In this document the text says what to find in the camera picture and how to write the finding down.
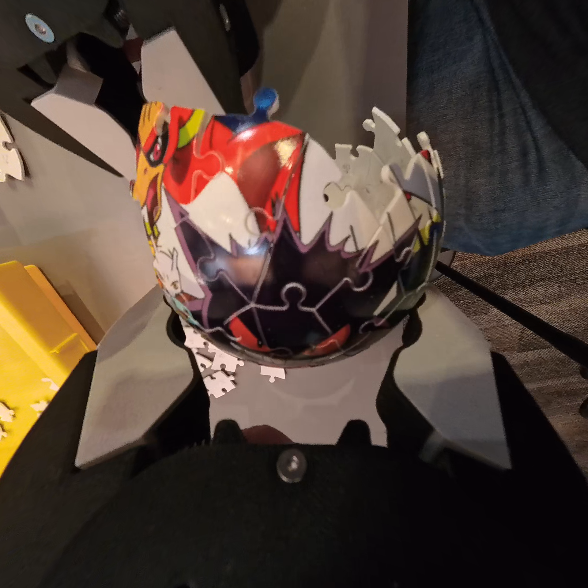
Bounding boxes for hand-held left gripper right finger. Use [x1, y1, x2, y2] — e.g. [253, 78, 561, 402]
[377, 292, 513, 471]

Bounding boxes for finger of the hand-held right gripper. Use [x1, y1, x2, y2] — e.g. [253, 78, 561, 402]
[139, 27, 220, 121]
[30, 36, 149, 178]

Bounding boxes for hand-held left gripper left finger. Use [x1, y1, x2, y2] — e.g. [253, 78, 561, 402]
[75, 286, 213, 470]

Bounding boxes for long white puzzle piece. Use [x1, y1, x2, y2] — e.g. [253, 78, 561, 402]
[0, 115, 27, 183]

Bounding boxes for colourful puzzle ball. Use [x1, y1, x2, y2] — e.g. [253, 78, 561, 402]
[130, 87, 445, 368]

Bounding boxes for yellow plastic tray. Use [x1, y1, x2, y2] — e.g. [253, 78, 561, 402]
[0, 260, 99, 476]

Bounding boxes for person's blue jeans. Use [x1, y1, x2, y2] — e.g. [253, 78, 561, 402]
[406, 0, 588, 256]

